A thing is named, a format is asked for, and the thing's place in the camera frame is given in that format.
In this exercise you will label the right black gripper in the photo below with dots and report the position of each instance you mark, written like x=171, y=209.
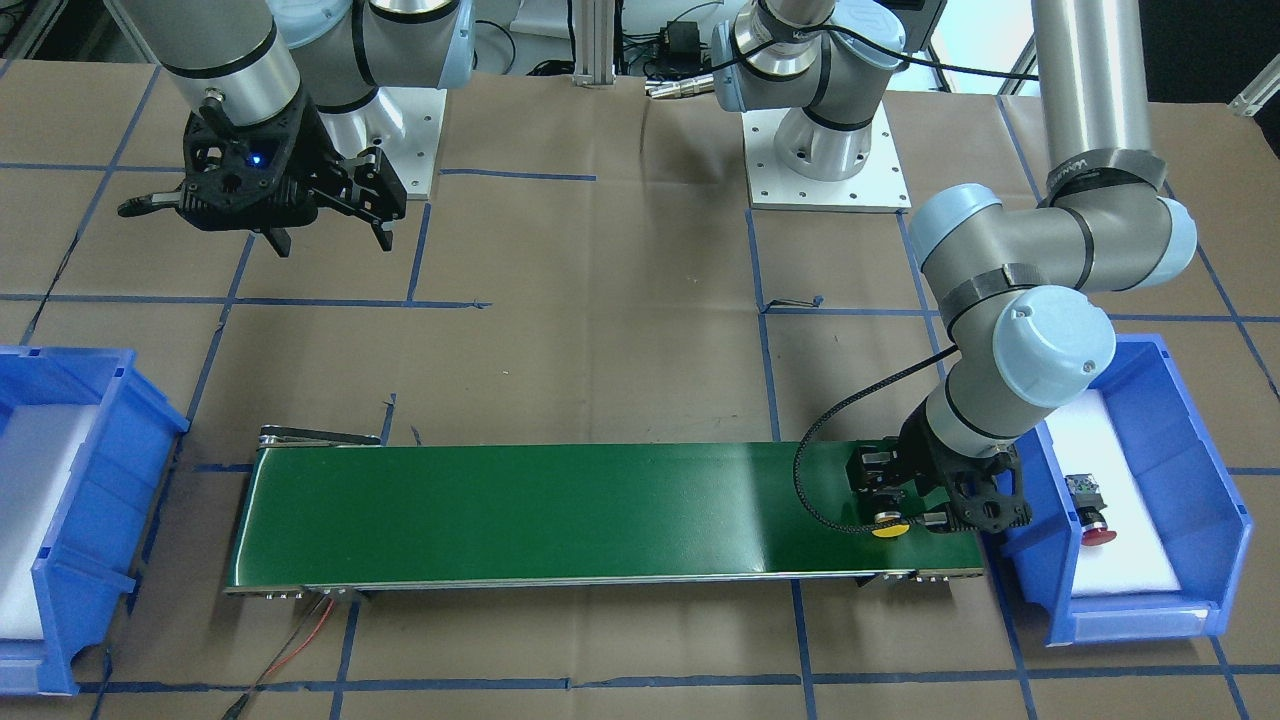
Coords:
x=318, y=157

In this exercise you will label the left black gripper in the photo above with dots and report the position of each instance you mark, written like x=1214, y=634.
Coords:
x=918, y=447

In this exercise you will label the red push button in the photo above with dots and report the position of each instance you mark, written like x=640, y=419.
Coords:
x=1085, y=494

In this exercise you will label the yellow push button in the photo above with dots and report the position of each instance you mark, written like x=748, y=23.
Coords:
x=889, y=524

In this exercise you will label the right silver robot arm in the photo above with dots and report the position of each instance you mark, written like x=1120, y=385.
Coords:
x=259, y=54

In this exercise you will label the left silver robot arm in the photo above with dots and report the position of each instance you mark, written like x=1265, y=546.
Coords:
x=1012, y=286

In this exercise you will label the white foam pad bin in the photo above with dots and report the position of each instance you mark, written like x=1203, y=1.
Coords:
x=38, y=449
x=1084, y=440

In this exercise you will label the blue bin robot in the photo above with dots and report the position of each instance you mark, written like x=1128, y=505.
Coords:
x=84, y=564
x=1199, y=516

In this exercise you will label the green conveyor belt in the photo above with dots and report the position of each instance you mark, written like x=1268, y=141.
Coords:
x=339, y=514

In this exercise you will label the black power adapter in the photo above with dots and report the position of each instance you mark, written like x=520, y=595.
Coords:
x=680, y=40

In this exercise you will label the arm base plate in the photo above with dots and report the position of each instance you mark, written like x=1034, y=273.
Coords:
x=406, y=123
x=791, y=170

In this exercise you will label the aluminium frame post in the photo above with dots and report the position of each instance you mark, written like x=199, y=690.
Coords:
x=593, y=33

